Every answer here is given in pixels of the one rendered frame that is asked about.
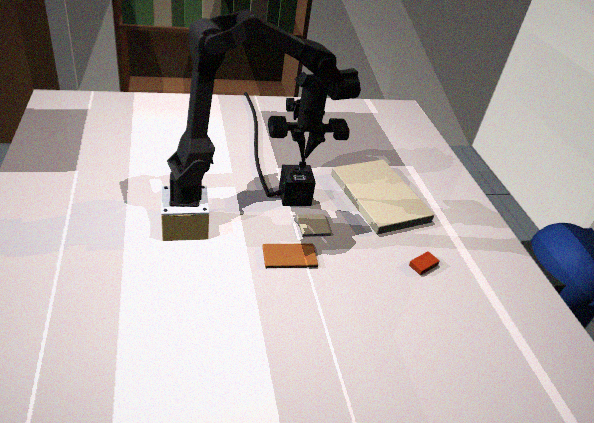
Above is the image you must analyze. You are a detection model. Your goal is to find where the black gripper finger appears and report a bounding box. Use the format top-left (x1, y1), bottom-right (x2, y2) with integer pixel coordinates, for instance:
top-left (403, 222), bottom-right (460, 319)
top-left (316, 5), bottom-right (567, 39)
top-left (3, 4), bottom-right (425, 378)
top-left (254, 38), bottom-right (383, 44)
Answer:
top-left (305, 132), bottom-right (325, 159)
top-left (291, 131), bottom-right (306, 158)

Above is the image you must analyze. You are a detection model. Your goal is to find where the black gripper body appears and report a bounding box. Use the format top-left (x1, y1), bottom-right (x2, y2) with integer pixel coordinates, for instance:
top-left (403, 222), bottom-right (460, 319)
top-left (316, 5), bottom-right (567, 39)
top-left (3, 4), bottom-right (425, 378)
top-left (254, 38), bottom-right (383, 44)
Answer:
top-left (268, 98), bottom-right (350, 140)

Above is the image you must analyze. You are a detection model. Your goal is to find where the cream flat square tile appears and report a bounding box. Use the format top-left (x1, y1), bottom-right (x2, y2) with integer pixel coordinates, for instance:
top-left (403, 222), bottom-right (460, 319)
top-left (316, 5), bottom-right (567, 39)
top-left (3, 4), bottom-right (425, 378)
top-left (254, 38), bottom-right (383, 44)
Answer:
top-left (297, 214), bottom-right (331, 237)

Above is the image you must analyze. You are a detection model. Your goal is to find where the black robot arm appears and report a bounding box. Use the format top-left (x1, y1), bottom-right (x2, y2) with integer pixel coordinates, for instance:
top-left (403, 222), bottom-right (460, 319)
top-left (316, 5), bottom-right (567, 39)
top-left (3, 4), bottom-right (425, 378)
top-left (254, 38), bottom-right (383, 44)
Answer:
top-left (167, 9), bottom-right (361, 207)

